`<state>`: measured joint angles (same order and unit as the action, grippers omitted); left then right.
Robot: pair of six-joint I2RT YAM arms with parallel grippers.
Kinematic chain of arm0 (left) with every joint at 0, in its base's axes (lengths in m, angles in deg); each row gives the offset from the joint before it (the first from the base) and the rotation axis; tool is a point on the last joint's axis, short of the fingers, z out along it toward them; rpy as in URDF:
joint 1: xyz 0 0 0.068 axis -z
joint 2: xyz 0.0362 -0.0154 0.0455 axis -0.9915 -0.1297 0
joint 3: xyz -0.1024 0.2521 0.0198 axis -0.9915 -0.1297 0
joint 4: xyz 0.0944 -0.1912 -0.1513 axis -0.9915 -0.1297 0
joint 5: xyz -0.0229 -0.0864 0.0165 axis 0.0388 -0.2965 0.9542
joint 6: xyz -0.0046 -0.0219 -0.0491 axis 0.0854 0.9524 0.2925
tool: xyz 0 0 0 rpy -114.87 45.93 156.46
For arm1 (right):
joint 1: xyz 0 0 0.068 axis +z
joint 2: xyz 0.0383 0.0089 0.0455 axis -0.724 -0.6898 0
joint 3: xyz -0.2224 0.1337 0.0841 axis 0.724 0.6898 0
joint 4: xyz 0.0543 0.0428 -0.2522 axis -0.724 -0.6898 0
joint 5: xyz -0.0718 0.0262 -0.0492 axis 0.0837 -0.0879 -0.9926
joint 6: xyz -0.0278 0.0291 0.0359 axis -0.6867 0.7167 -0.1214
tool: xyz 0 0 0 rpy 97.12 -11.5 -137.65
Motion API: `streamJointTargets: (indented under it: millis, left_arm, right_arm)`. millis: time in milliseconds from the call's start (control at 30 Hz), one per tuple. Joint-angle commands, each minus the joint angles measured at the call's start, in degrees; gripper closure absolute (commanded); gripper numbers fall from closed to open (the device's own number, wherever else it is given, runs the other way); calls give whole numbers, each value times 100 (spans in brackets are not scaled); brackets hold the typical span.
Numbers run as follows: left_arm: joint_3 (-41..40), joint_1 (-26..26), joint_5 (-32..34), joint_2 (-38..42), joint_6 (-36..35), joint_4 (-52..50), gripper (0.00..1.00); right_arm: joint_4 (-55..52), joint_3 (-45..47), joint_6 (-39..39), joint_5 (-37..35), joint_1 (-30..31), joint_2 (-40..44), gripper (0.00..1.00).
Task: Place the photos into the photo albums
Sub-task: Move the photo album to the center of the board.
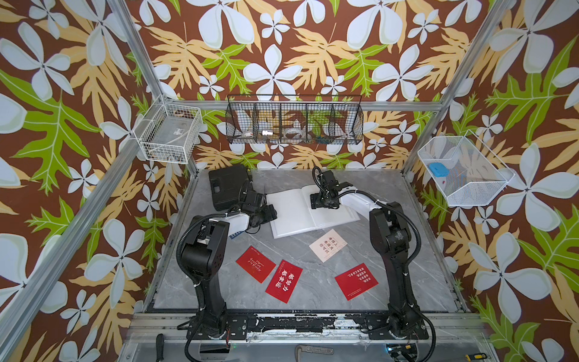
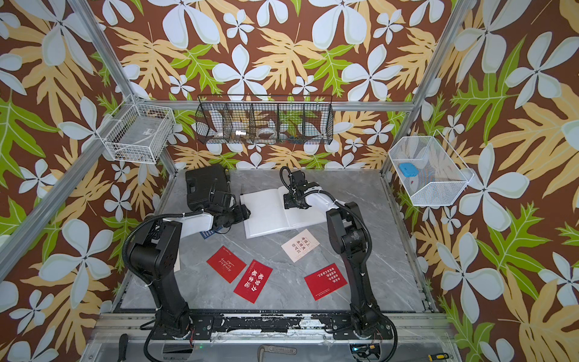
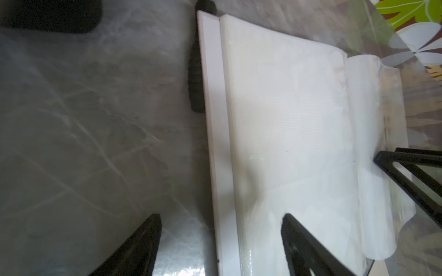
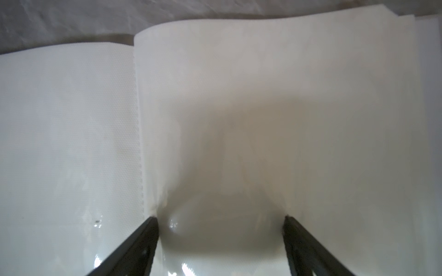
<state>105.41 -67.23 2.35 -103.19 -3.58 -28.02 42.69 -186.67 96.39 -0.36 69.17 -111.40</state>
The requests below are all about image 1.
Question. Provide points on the black wire basket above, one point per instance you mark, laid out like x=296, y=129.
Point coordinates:
x=294, y=119

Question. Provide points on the dark blue booklet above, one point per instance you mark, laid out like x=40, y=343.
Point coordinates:
x=236, y=234

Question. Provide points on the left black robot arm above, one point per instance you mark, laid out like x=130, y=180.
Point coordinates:
x=201, y=250

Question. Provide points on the red card small text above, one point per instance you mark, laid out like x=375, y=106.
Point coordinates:
x=356, y=281

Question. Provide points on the red card white characters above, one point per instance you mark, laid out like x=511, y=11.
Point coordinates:
x=284, y=281

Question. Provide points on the yellow handled screwdriver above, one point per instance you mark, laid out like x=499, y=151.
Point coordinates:
x=476, y=356

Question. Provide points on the white wire basket right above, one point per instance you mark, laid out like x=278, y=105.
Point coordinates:
x=477, y=174

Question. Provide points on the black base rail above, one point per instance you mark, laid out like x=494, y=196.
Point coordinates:
x=375, y=324

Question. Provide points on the aluminium frame post left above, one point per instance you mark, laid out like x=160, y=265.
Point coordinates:
x=84, y=217

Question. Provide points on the white photo album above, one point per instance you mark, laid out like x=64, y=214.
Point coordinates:
x=296, y=216

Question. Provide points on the white wire basket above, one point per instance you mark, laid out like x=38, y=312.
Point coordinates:
x=477, y=174
x=168, y=130

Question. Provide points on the aluminium frame post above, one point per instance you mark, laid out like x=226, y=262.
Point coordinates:
x=84, y=217
x=474, y=50

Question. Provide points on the aluminium frame post right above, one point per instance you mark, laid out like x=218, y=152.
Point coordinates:
x=474, y=50

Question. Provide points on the pink card red text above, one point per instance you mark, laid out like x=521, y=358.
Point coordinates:
x=328, y=245

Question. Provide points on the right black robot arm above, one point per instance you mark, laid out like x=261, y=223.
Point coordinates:
x=392, y=235

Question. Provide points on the blue object in basket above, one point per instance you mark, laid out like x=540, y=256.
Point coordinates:
x=438, y=169

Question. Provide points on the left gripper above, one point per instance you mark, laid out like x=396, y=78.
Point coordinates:
x=271, y=213

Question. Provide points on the black plastic case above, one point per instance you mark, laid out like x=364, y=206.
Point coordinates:
x=226, y=184

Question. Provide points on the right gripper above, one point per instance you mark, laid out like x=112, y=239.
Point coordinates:
x=315, y=202

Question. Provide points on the red card cursive script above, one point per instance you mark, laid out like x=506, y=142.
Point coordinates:
x=256, y=264

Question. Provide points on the white wire basket left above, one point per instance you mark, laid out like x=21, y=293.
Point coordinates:
x=168, y=130

